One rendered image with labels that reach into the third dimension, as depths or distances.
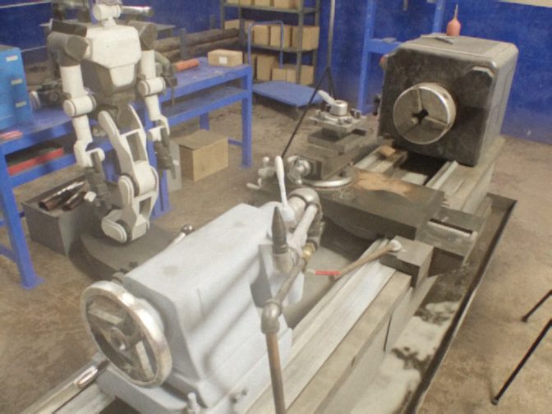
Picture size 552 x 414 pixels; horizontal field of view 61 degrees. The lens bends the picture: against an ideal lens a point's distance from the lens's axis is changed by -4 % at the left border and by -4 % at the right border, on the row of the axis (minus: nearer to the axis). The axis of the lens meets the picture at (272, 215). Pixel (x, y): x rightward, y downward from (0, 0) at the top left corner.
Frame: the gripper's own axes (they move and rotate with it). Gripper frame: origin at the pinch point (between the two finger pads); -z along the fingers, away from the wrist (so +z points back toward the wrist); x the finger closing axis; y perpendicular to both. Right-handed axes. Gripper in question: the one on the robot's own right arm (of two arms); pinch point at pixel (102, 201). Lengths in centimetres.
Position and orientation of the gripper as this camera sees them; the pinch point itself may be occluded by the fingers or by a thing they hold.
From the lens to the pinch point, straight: 256.6
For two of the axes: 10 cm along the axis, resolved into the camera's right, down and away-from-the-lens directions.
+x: 7.9, 1.3, -6.0
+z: -1.4, -9.1, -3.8
